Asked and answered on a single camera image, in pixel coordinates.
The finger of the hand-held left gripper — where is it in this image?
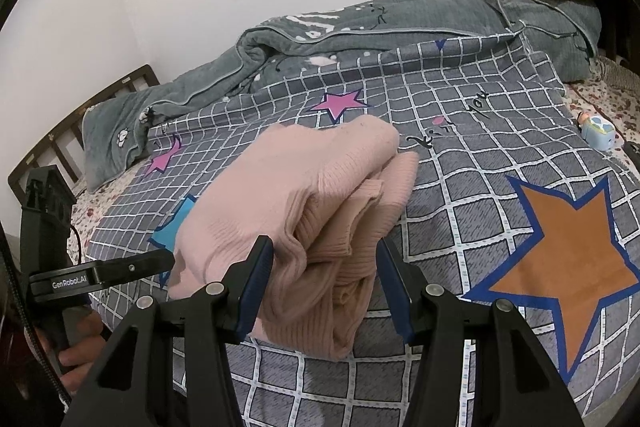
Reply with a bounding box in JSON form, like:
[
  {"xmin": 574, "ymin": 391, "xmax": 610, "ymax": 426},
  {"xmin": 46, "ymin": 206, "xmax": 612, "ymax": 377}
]
[{"xmin": 97, "ymin": 249, "xmax": 177, "ymax": 286}]

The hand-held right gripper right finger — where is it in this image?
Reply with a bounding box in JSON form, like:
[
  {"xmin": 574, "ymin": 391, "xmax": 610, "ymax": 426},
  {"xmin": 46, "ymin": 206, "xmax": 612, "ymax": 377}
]
[{"xmin": 376, "ymin": 236, "xmax": 583, "ymax": 427}]

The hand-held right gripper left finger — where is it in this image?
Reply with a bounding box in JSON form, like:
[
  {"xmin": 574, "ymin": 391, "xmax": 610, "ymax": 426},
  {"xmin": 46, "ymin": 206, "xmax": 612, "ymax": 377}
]
[{"xmin": 62, "ymin": 234, "xmax": 276, "ymax": 427}]

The pink knit sweater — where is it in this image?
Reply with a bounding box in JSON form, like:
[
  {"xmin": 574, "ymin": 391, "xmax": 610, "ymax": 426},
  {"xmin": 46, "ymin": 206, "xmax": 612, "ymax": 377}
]
[{"xmin": 166, "ymin": 114, "xmax": 420, "ymax": 348}]

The person's left hand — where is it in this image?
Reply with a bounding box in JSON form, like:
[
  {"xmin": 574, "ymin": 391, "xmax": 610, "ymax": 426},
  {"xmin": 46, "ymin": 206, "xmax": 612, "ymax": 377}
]
[{"xmin": 37, "ymin": 306, "xmax": 115, "ymax": 395}]

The grey checked star-print duvet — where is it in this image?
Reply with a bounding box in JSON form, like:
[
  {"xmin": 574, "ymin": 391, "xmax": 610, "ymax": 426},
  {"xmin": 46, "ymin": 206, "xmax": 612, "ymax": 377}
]
[{"xmin": 85, "ymin": 38, "xmax": 640, "ymax": 427}]

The dark wooden headboard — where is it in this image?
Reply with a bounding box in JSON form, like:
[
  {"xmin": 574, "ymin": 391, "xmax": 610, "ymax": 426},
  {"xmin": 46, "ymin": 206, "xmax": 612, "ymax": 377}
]
[{"xmin": 7, "ymin": 64, "xmax": 161, "ymax": 198}]

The small blue plush toy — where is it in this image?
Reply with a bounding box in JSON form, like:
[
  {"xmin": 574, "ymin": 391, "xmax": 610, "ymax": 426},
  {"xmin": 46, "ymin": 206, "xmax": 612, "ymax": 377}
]
[{"xmin": 577, "ymin": 109, "xmax": 623, "ymax": 152}]

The grey-green fleece blanket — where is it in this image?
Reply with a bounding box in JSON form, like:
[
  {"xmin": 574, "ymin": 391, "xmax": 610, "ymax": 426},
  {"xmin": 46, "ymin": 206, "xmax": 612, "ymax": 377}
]
[{"xmin": 81, "ymin": 0, "xmax": 603, "ymax": 192}]

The beige woven cloth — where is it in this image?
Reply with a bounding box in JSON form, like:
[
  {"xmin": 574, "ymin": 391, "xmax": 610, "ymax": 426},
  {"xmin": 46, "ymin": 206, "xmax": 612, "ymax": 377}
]
[{"xmin": 597, "ymin": 56, "xmax": 640, "ymax": 90}]

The dark wooden furniture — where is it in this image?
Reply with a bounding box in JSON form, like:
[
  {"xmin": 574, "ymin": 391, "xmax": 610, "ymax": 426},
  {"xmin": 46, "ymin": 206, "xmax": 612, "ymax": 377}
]
[{"xmin": 597, "ymin": 0, "xmax": 640, "ymax": 62}]

